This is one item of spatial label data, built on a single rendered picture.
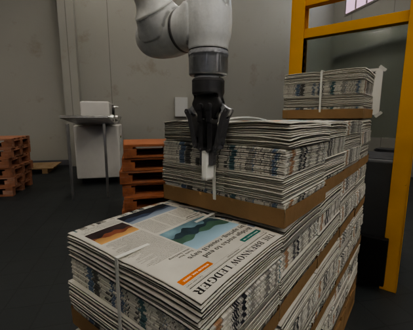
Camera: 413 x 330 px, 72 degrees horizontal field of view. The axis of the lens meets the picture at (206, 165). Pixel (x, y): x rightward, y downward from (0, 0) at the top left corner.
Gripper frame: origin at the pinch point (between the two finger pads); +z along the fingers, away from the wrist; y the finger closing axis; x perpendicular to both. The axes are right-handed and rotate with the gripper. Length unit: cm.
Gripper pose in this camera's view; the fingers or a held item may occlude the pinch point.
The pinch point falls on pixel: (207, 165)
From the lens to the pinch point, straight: 68.3
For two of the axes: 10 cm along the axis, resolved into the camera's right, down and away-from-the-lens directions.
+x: -6.0, 1.2, -7.9
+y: -8.0, -1.0, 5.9
